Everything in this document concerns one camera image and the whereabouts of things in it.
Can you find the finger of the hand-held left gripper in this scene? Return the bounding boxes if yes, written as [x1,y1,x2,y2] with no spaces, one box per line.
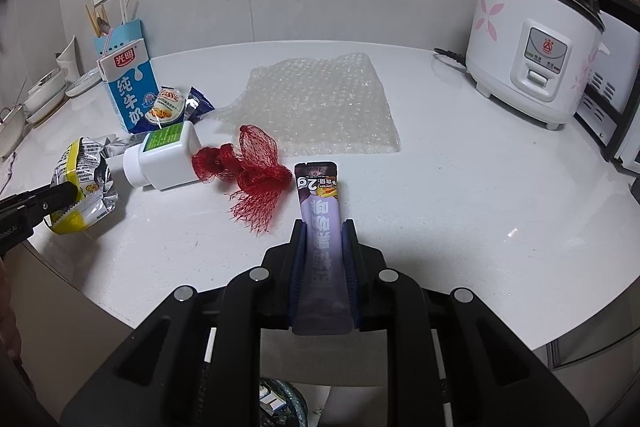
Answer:
[0,181,79,228]

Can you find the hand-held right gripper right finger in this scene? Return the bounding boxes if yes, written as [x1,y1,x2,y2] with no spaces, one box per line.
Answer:
[342,219,591,427]

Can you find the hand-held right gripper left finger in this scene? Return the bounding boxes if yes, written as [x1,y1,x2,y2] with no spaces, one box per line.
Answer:
[60,221,307,427]

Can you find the yellow snack bag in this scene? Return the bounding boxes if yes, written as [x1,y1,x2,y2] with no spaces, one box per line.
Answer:
[44,137,120,236]

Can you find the purple snack wrapper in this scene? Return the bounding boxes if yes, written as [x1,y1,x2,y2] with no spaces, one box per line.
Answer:
[291,161,353,337]

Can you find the red mesh net bag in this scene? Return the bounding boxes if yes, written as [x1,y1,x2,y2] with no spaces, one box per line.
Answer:
[191,124,294,238]

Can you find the white bottle green label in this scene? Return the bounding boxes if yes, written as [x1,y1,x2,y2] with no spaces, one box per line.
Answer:
[122,121,201,192]

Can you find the black mesh trash bin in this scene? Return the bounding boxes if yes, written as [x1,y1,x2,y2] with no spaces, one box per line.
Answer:
[260,377,308,427]

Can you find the blue white milk carton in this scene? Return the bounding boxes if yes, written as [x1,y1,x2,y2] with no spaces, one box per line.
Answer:
[96,38,161,134]

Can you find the person's left hand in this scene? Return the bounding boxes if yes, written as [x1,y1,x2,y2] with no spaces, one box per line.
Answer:
[0,254,23,360]

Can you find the white pot with lid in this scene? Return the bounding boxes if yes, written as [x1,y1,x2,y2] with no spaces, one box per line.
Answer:
[0,104,28,160]

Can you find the wooden rimmed plate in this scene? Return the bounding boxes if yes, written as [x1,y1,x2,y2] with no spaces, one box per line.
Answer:
[25,99,68,126]

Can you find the silver foil wrapper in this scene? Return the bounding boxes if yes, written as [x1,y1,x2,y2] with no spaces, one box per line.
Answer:
[102,134,146,158]

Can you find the white ceramic bowl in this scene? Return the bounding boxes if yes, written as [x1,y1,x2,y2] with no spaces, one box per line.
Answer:
[22,69,68,112]

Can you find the patterned white plate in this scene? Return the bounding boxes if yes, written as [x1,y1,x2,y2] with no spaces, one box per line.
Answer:
[65,68,103,98]

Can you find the small white carton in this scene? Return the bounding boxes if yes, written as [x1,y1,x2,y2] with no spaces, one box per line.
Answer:
[260,384,283,413]

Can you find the white ceramic jug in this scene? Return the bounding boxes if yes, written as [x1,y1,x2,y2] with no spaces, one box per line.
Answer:
[55,36,78,80]

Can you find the blue snack packet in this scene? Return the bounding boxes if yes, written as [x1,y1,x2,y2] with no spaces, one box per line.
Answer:
[144,86,216,134]

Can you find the bubble wrap sheet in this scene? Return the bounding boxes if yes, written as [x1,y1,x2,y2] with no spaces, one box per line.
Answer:
[212,52,402,156]

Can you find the wooden chopsticks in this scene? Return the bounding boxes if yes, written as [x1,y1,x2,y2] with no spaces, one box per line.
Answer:
[84,4,101,38]

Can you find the blue utensil holder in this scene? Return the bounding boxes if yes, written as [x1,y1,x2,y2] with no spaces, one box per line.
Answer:
[94,19,143,55]

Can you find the white rice cooker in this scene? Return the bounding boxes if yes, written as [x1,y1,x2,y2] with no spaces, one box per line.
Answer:
[460,0,610,131]

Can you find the white microwave oven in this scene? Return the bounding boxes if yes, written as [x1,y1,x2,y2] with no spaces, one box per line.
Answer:
[572,9,640,178]

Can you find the black power cord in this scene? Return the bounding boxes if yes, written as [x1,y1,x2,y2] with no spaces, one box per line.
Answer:
[432,48,468,68]

